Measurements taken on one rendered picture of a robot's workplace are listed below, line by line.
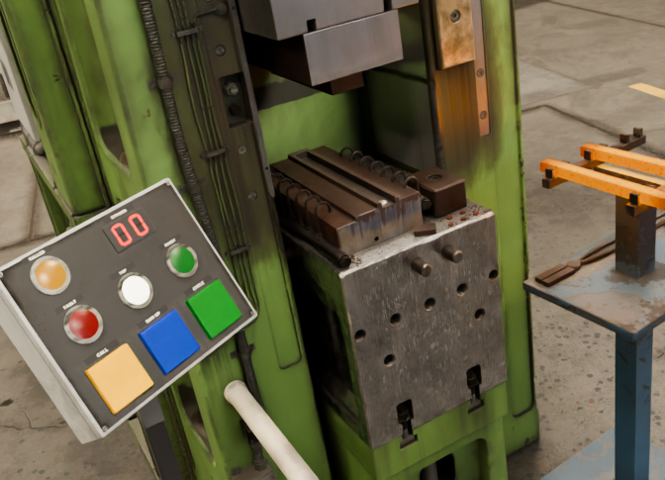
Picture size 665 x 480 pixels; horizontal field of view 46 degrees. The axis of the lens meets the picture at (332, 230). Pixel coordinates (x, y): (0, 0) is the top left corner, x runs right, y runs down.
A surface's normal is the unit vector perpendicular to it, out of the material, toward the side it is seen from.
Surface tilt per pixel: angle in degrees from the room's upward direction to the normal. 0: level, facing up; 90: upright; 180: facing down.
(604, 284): 0
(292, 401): 90
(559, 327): 0
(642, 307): 0
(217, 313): 60
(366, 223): 90
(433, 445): 90
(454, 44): 90
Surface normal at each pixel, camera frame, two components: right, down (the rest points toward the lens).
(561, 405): -0.15, -0.89
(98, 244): 0.61, -0.32
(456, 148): 0.48, 0.32
